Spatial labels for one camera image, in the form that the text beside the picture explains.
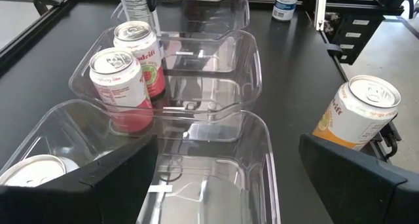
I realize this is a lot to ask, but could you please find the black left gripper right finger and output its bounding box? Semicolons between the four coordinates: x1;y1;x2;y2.
298;134;419;224

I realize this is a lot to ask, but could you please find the black box with white labels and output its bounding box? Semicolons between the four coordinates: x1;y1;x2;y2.
327;14;386;66

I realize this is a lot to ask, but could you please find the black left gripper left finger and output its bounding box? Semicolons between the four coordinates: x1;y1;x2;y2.
0;135;160;224

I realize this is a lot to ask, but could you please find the black corner brace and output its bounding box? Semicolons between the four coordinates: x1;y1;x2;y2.
32;0;63;17

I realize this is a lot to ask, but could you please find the diagonal frame strut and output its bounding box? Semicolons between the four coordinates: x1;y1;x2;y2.
314;0;328;31

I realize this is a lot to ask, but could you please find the clear plastic bin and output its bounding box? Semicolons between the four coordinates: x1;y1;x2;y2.
68;27;263;143
111;0;251;54
0;99;282;224

